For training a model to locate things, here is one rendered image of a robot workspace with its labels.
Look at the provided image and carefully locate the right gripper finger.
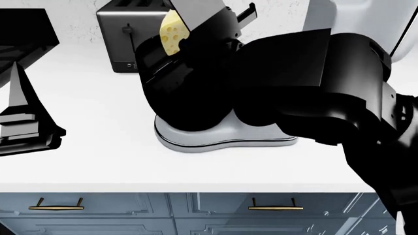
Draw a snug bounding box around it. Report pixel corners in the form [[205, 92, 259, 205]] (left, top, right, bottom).
[[236, 2, 259, 25], [169, 0, 230, 33]]

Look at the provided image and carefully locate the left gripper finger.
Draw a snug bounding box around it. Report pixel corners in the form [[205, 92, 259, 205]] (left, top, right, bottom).
[[0, 60, 56, 119]]

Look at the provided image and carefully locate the yellow holed cheese wedge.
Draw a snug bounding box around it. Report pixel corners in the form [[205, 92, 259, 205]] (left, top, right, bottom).
[[159, 9, 191, 57]]

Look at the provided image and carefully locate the black stand mixer bowl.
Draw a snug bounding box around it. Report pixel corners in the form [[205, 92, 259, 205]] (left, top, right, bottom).
[[135, 35, 236, 131]]

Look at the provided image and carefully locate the black box-shaped appliance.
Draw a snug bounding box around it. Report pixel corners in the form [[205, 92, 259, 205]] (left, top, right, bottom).
[[0, 8, 61, 87]]

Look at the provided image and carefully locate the stainless steel toaster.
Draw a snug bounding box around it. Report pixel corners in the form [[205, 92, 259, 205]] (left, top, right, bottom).
[[95, 0, 184, 74]]

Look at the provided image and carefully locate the blue-grey kitchen cabinet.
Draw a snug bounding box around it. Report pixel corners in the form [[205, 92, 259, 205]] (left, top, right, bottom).
[[0, 192, 403, 235]]

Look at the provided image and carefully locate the brass drawer handle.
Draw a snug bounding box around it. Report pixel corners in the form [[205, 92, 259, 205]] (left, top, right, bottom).
[[248, 197, 304, 212], [28, 197, 85, 212]]

